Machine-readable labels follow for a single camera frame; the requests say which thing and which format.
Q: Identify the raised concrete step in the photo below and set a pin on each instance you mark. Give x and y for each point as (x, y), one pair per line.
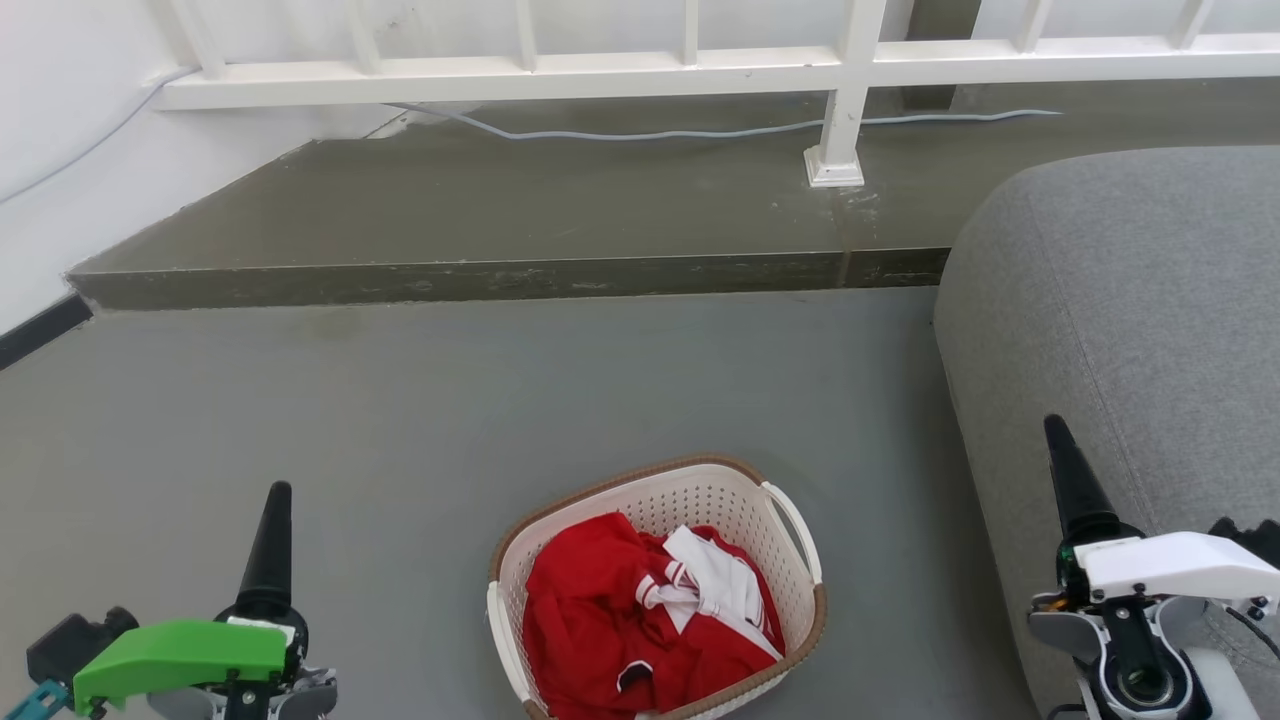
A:
(500, 210)

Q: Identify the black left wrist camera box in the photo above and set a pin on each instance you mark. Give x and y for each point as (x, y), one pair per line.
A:
(75, 640)

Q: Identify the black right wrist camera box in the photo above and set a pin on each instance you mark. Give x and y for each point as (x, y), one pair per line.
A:
(1250, 540)

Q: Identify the white plastic laundry basket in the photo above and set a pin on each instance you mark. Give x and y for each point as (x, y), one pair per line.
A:
(700, 490)

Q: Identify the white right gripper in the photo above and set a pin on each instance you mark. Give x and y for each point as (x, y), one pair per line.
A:
(1170, 565)

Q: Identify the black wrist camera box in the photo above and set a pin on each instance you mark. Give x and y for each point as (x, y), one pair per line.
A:
(1250, 540)
(75, 640)

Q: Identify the white garment with red stripes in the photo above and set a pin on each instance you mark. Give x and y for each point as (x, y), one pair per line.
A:
(715, 580)

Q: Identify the white railing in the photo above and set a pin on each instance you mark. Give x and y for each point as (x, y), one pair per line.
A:
(500, 75)

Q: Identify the black baseboard strip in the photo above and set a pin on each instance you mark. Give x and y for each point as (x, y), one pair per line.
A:
(40, 330)

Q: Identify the grey fabric sofa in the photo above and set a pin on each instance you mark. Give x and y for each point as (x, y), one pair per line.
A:
(1130, 330)

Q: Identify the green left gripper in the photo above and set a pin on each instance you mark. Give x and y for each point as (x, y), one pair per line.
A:
(180, 650)

